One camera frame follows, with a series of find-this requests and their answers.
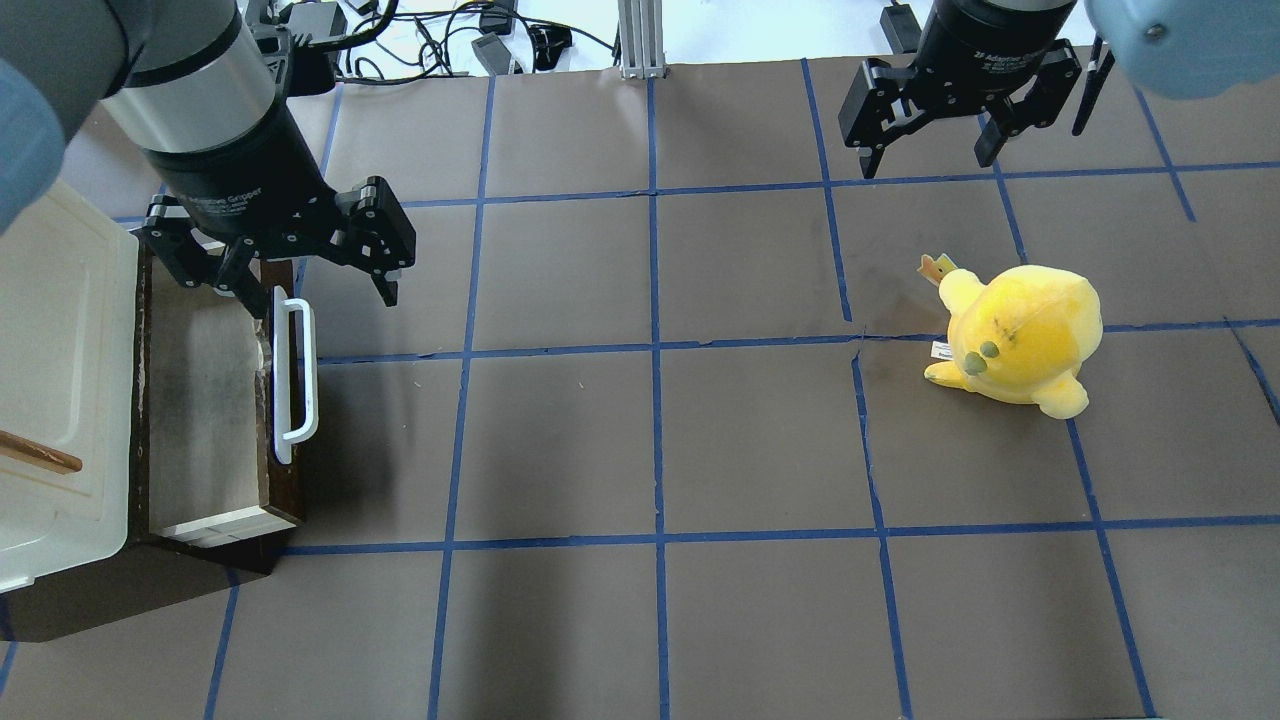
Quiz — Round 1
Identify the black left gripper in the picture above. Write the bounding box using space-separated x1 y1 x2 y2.
142 100 417 320

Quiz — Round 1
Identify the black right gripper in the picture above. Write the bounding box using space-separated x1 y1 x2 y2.
838 1 1082 181

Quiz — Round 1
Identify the white drawer handle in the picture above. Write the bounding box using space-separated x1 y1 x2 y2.
270 286 320 466

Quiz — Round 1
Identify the dark wooden drawer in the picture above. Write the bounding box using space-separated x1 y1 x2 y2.
143 252 305 548

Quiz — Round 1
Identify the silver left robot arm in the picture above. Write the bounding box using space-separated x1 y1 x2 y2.
1 1 417 319

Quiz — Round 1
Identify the dark wooden drawer cabinet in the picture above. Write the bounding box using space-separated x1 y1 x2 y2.
0 231 296 643

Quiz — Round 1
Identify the black power brick top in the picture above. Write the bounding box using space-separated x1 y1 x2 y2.
278 1 347 97

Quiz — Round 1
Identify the yellow plush dinosaur toy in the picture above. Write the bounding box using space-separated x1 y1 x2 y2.
918 254 1105 420

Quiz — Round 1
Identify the cream plastic storage box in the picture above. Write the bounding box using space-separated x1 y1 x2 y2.
1 179 140 592

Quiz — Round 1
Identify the aluminium frame post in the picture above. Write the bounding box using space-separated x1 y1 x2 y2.
617 0 668 79

